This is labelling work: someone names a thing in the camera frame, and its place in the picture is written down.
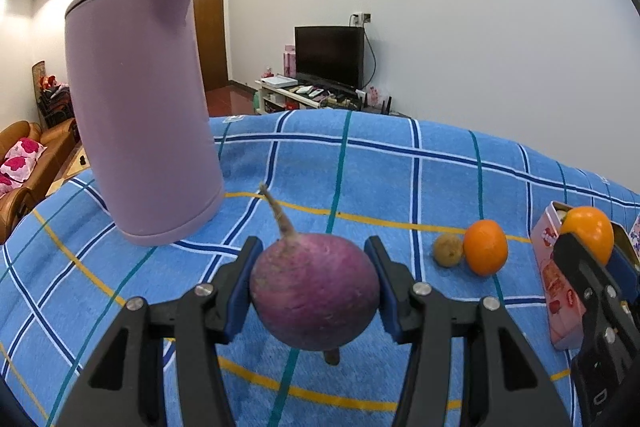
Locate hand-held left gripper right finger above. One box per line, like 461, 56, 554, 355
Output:
364, 235, 573, 427

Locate purple round radish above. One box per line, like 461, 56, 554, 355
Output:
249, 183, 382, 365

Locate small brown kiwi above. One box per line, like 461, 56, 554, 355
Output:
432, 233, 465, 268

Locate white tv stand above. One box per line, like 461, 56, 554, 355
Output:
254, 78, 401, 118

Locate black power cable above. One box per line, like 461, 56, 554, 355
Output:
364, 24, 379, 92

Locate pink cardboard box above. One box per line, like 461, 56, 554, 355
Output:
530, 201, 640, 352

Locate wooden coffee table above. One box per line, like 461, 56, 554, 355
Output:
47, 142, 93, 198

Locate stack of dark chairs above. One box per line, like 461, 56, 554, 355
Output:
37, 82, 76, 130

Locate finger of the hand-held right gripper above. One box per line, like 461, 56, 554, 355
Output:
606, 247, 640, 323
552, 232, 631, 358

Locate pink floral cushion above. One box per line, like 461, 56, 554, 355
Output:
0, 156, 36, 184
9, 138, 48, 165

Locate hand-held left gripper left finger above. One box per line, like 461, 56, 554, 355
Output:
57, 236, 264, 427

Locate blue plaid blanket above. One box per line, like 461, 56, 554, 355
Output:
0, 109, 640, 427

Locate orange tangerine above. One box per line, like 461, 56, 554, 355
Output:
463, 219, 509, 278
559, 206, 615, 267

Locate pink electric kettle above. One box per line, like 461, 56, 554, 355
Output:
65, 0, 226, 248

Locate brown leather sofa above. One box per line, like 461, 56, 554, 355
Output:
0, 121, 78, 245

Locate black television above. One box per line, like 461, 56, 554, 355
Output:
294, 26, 366, 90

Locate brown wooden door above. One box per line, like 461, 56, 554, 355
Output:
192, 0, 231, 92

